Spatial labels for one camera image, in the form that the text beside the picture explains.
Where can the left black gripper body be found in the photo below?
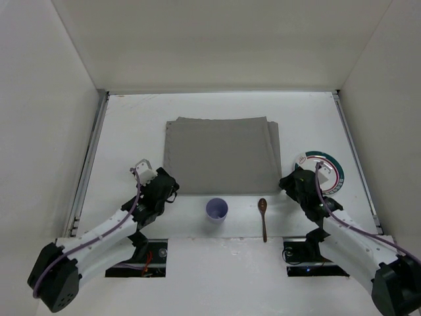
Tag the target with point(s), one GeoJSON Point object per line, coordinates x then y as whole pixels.
{"type": "Point", "coordinates": [168, 184]}

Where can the aluminium table rail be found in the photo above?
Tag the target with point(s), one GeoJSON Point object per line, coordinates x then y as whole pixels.
{"type": "Point", "coordinates": [75, 211]}
{"type": "Point", "coordinates": [362, 177]}

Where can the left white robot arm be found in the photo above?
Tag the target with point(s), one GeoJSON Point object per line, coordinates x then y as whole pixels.
{"type": "Point", "coordinates": [61, 269]}

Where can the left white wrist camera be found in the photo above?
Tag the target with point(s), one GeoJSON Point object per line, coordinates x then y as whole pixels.
{"type": "Point", "coordinates": [144, 172]}

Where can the white plate green rim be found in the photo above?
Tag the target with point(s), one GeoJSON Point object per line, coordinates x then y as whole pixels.
{"type": "Point", "coordinates": [331, 175]}

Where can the left aluminium table rail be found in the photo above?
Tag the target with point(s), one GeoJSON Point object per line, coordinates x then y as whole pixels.
{"type": "Point", "coordinates": [75, 211]}

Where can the grey cloth placemat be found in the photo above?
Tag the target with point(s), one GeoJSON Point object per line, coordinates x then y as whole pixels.
{"type": "Point", "coordinates": [223, 157]}

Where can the brown wooden spoon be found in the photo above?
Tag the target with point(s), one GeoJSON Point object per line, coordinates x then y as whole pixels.
{"type": "Point", "coordinates": [262, 207]}

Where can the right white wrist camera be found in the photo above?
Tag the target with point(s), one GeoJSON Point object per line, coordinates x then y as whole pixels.
{"type": "Point", "coordinates": [324, 174]}

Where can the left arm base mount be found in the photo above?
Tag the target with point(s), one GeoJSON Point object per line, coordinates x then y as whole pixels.
{"type": "Point", "coordinates": [148, 260]}

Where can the right aluminium table rail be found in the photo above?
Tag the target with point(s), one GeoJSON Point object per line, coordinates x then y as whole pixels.
{"type": "Point", "coordinates": [362, 177]}

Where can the lavender plastic cup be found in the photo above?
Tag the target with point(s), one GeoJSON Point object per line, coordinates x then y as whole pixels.
{"type": "Point", "coordinates": [216, 210]}

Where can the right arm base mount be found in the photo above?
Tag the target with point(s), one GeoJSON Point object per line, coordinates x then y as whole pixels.
{"type": "Point", "coordinates": [303, 258]}

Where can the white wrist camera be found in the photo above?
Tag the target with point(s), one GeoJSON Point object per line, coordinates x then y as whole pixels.
{"type": "Point", "coordinates": [144, 172]}
{"type": "Point", "coordinates": [324, 174]}

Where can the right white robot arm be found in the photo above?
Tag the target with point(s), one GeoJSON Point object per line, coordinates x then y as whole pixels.
{"type": "Point", "coordinates": [389, 273]}

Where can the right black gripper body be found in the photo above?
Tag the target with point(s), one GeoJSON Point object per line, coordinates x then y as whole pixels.
{"type": "Point", "coordinates": [293, 184]}

